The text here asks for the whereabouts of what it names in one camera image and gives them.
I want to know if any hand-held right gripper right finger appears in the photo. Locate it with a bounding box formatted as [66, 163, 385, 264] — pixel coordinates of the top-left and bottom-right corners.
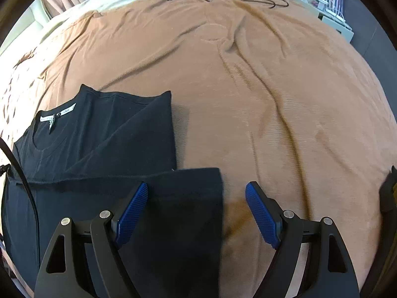
[245, 182, 360, 298]

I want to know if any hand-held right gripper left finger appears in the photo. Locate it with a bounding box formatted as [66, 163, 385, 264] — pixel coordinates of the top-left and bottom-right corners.
[34, 182, 149, 298]

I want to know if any black bear print t-shirt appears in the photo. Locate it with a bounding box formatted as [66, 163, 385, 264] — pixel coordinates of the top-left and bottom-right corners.
[0, 84, 224, 298]

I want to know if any brown blanket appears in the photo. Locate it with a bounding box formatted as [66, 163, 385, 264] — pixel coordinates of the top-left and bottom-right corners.
[12, 0, 397, 298]

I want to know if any black object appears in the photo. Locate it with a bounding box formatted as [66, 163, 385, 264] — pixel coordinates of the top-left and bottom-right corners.
[381, 165, 397, 213]

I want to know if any cream padded headboard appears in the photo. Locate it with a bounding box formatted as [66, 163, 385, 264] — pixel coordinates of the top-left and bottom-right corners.
[28, 0, 50, 28]

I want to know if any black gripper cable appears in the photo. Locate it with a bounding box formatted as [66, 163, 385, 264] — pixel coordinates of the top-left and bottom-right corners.
[0, 137, 42, 264]

